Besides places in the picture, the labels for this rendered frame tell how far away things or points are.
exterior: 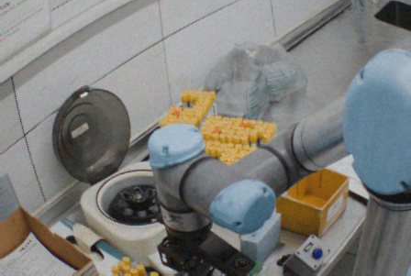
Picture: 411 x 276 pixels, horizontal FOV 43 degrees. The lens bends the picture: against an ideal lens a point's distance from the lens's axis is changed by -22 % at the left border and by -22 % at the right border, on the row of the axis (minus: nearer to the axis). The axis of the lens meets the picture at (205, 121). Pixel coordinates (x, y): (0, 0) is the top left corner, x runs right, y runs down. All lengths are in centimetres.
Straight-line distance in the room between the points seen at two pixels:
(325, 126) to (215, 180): 16
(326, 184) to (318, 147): 61
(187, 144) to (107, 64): 69
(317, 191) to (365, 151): 93
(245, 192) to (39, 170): 74
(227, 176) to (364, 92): 37
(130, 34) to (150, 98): 21
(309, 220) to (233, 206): 54
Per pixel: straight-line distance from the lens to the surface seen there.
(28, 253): 132
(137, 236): 123
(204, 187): 81
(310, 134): 80
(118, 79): 155
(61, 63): 139
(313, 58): 207
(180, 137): 86
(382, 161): 49
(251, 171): 82
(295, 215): 131
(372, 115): 48
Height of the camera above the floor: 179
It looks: 31 degrees down
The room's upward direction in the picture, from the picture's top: 7 degrees counter-clockwise
